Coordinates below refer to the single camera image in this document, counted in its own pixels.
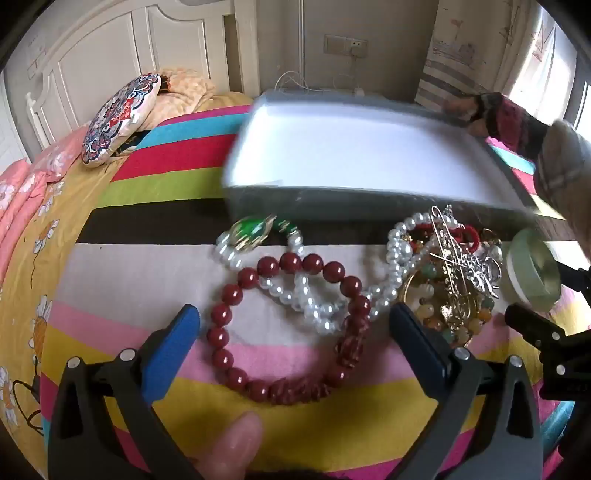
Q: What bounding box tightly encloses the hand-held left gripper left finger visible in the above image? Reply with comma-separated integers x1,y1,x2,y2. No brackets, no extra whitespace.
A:
48,303,202,480

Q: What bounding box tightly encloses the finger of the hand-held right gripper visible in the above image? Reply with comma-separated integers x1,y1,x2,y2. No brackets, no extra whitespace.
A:
554,260,591,297
505,302,591,402

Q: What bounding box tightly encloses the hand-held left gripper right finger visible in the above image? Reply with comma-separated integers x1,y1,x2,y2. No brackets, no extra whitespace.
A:
389,302,542,480

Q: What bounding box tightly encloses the multicoloured stone bead bracelet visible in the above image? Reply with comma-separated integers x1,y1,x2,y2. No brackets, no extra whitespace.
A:
413,261,498,345

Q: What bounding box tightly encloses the pale green jade bangle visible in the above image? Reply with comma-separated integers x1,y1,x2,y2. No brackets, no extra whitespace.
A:
501,228,563,306

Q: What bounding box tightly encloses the silver brooch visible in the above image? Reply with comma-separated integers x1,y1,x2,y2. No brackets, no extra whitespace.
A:
455,251,502,299

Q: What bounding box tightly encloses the pearl necklace with green pendant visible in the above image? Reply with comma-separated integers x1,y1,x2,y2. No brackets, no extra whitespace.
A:
213,210,416,336

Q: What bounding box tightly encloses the red string bracelet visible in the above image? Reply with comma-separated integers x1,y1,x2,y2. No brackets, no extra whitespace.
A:
411,222,484,254

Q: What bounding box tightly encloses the dark red bead bracelet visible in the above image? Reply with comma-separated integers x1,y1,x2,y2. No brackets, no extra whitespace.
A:
205,251,373,407

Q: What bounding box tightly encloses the white shallow cardboard box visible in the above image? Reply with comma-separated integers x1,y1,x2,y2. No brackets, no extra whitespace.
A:
222,90,539,228

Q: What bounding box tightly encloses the person's right forearm plaid sleeve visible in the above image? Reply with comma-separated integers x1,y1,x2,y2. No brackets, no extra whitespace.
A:
533,119,591,260

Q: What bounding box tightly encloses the person's left hand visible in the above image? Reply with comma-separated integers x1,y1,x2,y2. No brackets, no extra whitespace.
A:
193,411,265,480

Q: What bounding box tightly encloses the person's right hand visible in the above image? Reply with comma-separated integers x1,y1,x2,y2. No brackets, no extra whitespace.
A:
442,90,551,161

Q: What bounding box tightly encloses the colourful striped blanket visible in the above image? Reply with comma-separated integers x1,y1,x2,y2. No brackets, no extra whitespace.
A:
39,104,591,480

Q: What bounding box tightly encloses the pink floral quilt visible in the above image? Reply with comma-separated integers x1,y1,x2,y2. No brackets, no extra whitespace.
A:
0,159,65,280

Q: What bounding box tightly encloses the pink floral pillow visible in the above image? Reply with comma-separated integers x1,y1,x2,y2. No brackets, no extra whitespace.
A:
31,127,91,182

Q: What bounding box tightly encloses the round patterned cushion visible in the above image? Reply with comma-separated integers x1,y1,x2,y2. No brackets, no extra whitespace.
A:
82,74,163,167

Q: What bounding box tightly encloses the beige fleece blanket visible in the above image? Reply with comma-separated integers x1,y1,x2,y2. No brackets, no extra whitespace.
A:
148,68,218,131

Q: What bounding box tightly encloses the printed curtain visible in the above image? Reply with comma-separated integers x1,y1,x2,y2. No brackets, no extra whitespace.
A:
414,0,556,112

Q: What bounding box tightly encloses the white bed headboard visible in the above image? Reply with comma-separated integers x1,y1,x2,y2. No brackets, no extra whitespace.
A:
4,0,260,154

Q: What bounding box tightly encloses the white vertical pole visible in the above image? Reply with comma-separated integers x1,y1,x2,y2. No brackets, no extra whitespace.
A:
298,0,307,89

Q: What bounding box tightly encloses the black cable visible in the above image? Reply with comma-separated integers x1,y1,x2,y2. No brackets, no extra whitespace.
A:
11,377,45,431

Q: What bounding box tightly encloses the white window frame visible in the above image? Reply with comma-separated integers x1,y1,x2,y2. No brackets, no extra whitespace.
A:
553,25,591,136

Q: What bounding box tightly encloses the white charging cable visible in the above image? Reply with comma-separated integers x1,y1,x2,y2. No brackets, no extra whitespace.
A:
274,69,366,96

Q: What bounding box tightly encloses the wall socket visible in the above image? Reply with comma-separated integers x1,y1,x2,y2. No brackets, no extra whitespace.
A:
323,33,370,59

